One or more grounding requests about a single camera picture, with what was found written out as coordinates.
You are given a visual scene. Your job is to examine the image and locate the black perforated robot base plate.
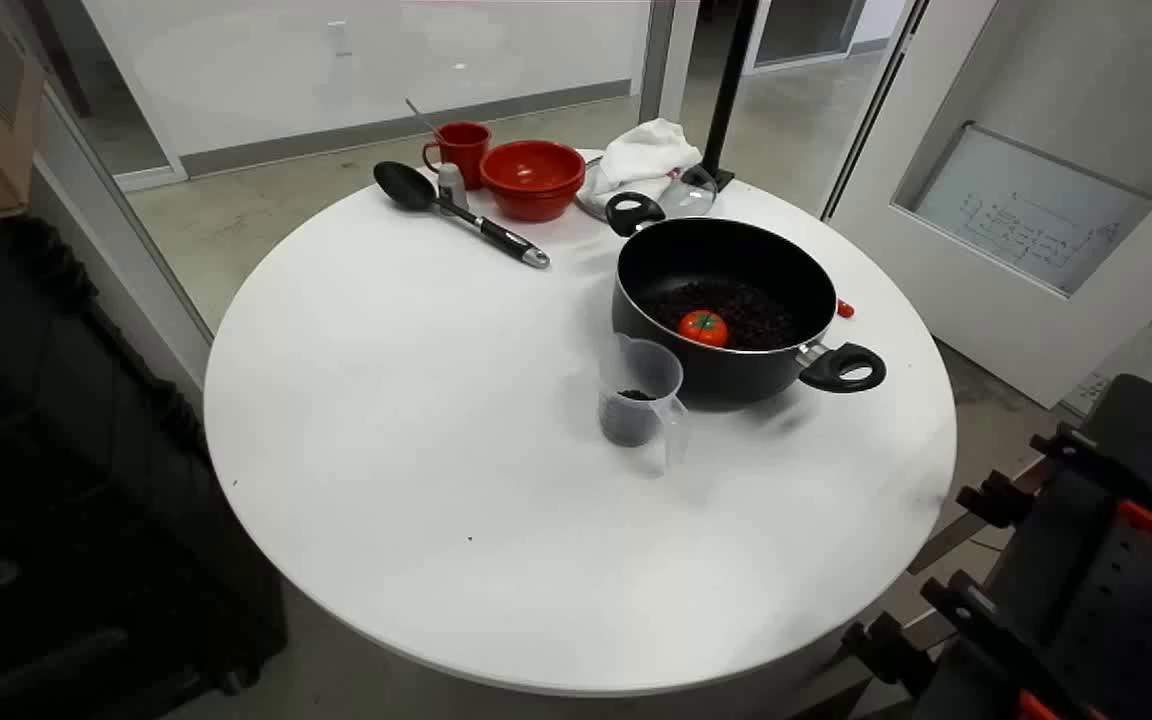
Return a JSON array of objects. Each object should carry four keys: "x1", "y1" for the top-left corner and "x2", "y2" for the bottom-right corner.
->
[{"x1": 869, "y1": 374, "x2": 1152, "y2": 720}]

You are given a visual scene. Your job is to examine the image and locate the white cloth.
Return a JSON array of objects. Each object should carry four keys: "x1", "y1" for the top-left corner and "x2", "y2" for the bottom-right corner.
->
[{"x1": 576, "y1": 119, "x2": 699, "y2": 211}]

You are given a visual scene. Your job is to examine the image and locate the black clamp orange tip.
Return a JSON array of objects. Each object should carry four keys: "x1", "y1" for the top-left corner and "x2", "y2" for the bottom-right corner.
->
[{"x1": 1031, "y1": 426, "x2": 1152, "y2": 537}]

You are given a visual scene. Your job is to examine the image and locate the red mug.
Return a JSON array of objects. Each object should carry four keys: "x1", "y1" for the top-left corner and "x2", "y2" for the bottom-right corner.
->
[{"x1": 418, "y1": 119, "x2": 492, "y2": 191}]

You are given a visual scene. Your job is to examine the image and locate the clear plastic measuring cup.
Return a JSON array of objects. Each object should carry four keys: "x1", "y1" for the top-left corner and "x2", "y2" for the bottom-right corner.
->
[{"x1": 601, "y1": 335, "x2": 682, "y2": 448}]

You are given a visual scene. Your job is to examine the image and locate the black serving spoon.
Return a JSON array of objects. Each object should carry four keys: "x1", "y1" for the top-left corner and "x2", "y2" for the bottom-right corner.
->
[{"x1": 370, "y1": 159, "x2": 548, "y2": 270}]

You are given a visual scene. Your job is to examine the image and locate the black cooking pot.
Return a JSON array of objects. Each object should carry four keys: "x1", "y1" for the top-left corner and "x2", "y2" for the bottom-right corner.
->
[{"x1": 605, "y1": 191, "x2": 889, "y2": 411}]

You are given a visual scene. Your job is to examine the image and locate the red tomato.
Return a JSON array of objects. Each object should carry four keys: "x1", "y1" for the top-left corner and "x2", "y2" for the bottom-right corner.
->
[{"x1": 678, "y1": 309, "x2": 730, "y2": 350}]

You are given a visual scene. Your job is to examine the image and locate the red bowl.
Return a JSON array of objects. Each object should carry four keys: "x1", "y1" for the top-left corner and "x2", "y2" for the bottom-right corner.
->
[{"x1": 478, "y1": 140, "x2": 585, "y2": 223}]

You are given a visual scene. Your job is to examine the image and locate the black camera stand pole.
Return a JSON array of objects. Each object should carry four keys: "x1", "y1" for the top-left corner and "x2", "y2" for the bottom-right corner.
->
[{"x1": 699, "y1": 0, "x2": 759, "y2": 189}]

